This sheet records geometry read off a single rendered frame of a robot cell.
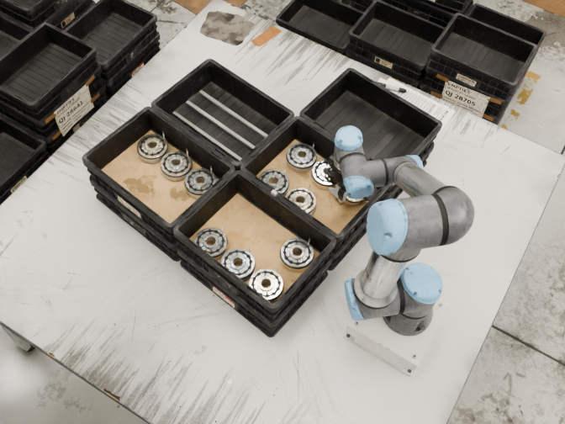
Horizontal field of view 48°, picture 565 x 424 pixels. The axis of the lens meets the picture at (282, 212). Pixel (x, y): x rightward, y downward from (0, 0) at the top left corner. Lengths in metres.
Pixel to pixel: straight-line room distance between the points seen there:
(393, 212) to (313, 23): 2.24
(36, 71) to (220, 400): 1.73
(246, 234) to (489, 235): 0.85
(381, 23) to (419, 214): 2.11
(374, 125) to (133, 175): 0.85
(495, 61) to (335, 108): 1.07
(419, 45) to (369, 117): 1.05
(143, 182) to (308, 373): 0.81
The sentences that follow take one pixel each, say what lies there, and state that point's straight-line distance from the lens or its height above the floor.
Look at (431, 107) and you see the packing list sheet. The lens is 2.60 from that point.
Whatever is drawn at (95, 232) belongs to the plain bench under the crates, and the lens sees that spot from 2.22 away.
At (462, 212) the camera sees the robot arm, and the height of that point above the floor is 1.44.
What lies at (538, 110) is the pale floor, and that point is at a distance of 3.77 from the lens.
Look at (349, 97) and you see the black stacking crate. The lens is 2.39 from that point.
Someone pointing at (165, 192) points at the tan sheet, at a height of 0.83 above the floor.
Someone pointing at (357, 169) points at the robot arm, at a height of 1.18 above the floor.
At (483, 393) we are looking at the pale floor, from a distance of 2.84.
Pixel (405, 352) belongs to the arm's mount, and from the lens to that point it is 1.93.
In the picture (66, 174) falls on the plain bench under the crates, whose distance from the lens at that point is 2.38.
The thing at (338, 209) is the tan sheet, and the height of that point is 0.83.
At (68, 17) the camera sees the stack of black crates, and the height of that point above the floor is 0.41.
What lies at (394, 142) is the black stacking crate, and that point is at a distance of 2.28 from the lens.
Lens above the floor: 2.57
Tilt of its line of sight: 58 degrees down
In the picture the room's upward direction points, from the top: 5 degrees clockwise
